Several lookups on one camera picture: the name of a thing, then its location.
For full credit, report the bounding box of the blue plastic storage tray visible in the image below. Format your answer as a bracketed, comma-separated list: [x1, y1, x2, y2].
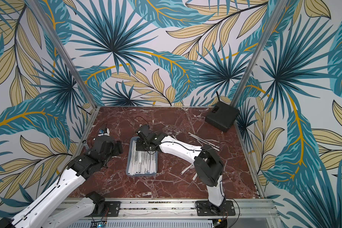
[125, 136, 159, 177]

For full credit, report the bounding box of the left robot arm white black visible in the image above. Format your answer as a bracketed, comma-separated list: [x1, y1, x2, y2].
[0, 135, 123, 228]

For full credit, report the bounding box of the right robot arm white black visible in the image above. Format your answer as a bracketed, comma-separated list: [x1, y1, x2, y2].
[135, 124, 226, 208]

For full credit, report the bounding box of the black box with antenna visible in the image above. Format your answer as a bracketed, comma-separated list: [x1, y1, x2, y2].
[205, 92, 240, 133]

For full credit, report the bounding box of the white wrapped straw in tray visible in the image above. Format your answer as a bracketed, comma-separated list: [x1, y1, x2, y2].
[127, 142, 157, 175]

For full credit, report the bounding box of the white wrapped straw on table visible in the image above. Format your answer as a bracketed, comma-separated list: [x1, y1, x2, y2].
[180, 164, 194, 175]

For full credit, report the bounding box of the long white wrapped straw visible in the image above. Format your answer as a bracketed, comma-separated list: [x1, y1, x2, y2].
[188, 133, 220, 152]

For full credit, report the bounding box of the green circuit board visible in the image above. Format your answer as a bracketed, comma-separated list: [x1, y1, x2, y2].
[90, 221, 107, 228]

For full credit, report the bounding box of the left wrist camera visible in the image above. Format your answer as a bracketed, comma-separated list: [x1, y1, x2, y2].
[98, 128, 110, 136]

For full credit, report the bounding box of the orange handled adjustable wrench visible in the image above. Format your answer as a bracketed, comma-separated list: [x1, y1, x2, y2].
[82, 140, 89, 150]

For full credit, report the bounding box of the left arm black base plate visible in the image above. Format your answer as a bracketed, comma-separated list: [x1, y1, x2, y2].
[90, 201, 121, 217]

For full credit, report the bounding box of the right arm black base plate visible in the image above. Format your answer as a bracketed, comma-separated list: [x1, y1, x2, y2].
[195, 200, 236, 217]

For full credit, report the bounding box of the aluminium front rail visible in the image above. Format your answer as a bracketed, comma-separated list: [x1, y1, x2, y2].
[31, 198, 283, 228]

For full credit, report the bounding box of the left aluminium frame post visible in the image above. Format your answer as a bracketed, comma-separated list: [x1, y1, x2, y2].
[27, 0, 97, 109]

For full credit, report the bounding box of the aluminium frame post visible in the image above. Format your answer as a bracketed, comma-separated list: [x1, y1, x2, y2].
[230, 0, 287, 108]
[27, 0, 97, 109]

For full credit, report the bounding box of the right aluminium frame post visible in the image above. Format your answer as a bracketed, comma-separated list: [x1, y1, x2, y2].
[230, 0, 287, 108]

